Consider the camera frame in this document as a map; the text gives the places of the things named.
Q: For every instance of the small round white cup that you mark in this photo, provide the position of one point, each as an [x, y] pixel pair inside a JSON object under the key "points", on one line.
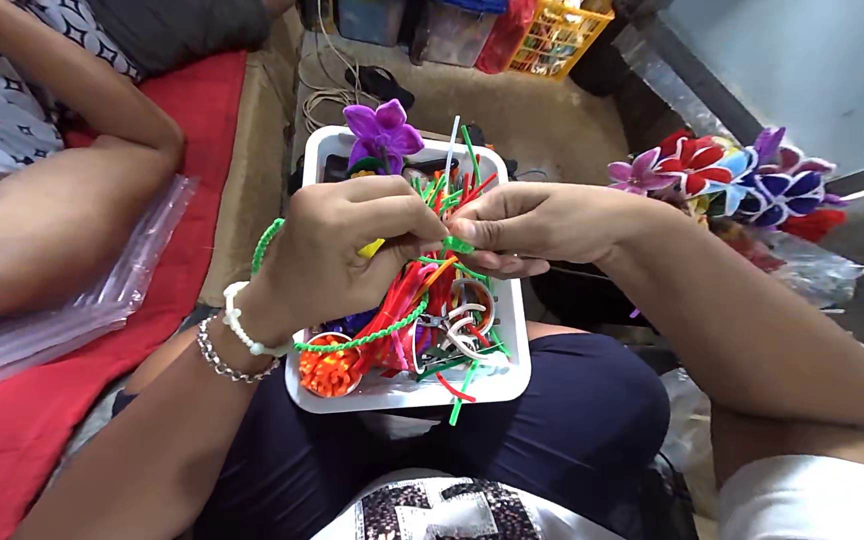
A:
{"points": [[358, 385]]}

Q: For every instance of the bouquet of fuzzy flowers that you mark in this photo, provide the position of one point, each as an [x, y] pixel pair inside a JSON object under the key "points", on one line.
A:
{"points": [[769, 184]]}

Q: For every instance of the person's right fingers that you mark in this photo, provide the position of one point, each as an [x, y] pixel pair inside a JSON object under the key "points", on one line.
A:
{"points": [[511, 265]]}

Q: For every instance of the thin white stick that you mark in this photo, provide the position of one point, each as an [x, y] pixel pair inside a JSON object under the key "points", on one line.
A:
{"points": [[452, 150]]}

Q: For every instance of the pile of orange pieces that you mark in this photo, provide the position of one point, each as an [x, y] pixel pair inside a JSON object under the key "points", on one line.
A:
{"points": [[328, 370]]}

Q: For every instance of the person's right forearm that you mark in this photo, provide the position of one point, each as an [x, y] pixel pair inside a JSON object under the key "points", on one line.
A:
{"points": [[724, 315]]}

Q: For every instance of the blue-grey storage box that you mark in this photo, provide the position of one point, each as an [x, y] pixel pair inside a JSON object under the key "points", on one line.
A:
{"points": [[372, 21]]}

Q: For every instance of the person's left thumb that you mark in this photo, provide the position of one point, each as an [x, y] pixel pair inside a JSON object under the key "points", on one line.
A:
{"points": [[404, 249]]}

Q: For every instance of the person's legs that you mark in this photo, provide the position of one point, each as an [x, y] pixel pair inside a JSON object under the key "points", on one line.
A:
{"points": [[589, 420]]}

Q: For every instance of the red plastic bag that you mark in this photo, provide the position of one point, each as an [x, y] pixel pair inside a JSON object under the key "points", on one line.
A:
{"points": [[505, 36]]}

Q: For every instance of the roll of clear tape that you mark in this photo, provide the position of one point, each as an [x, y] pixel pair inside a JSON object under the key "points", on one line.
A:
{"points": [[487, 298]]}

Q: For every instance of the short bright green stem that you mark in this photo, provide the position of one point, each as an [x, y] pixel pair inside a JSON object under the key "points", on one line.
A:
{"points": [[463, 394]]}

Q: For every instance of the short red stem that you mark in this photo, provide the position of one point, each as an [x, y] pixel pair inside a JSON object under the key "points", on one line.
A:
{"points": [[454, 389]]}

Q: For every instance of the dark grey cushion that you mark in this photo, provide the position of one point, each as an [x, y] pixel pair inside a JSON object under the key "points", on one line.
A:
{"points": [[184, 34]]}

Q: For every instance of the purple fuzzy flower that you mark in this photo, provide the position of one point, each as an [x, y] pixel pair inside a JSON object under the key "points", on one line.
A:
{"points": [[383, 139]]}

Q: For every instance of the person's right thumb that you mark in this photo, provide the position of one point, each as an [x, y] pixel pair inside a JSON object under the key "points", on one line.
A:
{"points": [[496, 233]]}

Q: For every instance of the person's right index finger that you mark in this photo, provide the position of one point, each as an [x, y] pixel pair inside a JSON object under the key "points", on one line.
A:
{"points": [[496, 199]]}

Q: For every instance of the red cloth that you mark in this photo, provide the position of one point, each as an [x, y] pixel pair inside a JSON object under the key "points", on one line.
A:
{"points": [[211, 127]]}

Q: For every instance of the person's left hand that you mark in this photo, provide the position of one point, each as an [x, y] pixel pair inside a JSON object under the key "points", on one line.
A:
{"points": [[319, 247]]}

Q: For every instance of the person's right hand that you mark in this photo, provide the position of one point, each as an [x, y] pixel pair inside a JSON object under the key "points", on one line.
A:
{"points": [[552, 225]]}

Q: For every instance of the clear storage box, blue lid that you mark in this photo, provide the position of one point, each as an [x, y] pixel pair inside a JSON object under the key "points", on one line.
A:
{"points": [[454, 34]]}

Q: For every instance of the black sandal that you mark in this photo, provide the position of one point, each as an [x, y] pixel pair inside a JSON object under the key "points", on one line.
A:
{"points": [[387, 86]]}

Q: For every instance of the person's left forearm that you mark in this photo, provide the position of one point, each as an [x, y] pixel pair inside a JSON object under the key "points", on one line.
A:
{"points": [[166, 427]]}

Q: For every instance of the pile of colourful pipe cleaners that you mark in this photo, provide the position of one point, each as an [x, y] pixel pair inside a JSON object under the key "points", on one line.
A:
{"points": [[402, 311]]}

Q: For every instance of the clear plastic bag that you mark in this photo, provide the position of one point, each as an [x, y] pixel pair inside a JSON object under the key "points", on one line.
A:
{"points": [[113, 307]]}

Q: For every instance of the yellow plastic crate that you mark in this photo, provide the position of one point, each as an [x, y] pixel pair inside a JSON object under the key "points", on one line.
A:
{"points": [[558, 41]]}

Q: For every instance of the person's left index finger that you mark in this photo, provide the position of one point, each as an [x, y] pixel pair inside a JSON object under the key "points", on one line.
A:
{"points": [[402, 214]]}

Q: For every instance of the clear plastic wrap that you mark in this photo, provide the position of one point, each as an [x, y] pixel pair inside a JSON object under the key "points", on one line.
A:
{"points": [[814, 266]]}

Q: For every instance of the white plastic tray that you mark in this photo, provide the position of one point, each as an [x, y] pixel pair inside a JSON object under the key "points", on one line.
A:
{"points": [[409, 397]]}

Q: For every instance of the person's left fingers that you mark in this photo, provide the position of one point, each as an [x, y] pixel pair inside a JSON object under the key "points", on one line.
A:
{"points": [[379, 186]]}

